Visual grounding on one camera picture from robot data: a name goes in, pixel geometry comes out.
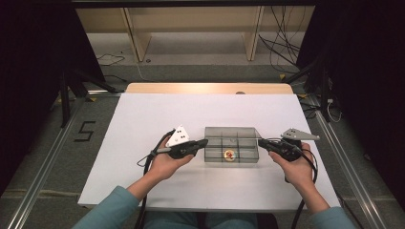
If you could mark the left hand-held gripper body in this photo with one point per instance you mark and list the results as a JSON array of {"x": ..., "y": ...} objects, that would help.
[{"x": 179, "y": 136}]

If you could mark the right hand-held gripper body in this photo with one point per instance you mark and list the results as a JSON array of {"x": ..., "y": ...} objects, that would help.
[{"x": 297, "y": 135}]

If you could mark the clear plastic compartment box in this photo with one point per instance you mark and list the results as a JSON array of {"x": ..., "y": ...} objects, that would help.
[{"x": 230, "y": 140}]

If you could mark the round gold badge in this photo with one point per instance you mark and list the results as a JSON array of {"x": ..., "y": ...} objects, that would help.
[{"x": 230, "y": 156}]

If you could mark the person's left hand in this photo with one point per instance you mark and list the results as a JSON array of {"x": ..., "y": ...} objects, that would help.
[{"x": 167, "y": 167}]

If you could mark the person's right hand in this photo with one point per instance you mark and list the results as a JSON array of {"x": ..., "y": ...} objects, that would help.
[{"x": 296, "y": 173}]

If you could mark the wooden table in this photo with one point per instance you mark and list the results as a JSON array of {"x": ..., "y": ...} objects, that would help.
[{"x": 191, "y": 88}]

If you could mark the black metal stand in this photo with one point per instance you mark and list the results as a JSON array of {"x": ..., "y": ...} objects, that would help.
[
  {"x": 321, "y": 82},
  {"x": 71, "y": 86}
]

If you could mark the person's legs in jeans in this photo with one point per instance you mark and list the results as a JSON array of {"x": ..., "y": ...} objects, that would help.
[{"x": 203, "y": 221}]

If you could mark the black curtain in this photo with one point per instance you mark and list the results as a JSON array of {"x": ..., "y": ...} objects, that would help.
[
  {"x": 369, "y": 79},
  {"x": 31, "y": 79}
]

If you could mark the light wooden shelf unit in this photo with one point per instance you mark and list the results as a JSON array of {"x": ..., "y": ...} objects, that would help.
[{"x": 191, "y": 19}]

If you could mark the aluminium floor rail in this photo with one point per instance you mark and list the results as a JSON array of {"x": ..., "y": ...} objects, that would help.
[
  {"x": 350, "y": 171},
  {"x": 41, "y": 178}
]

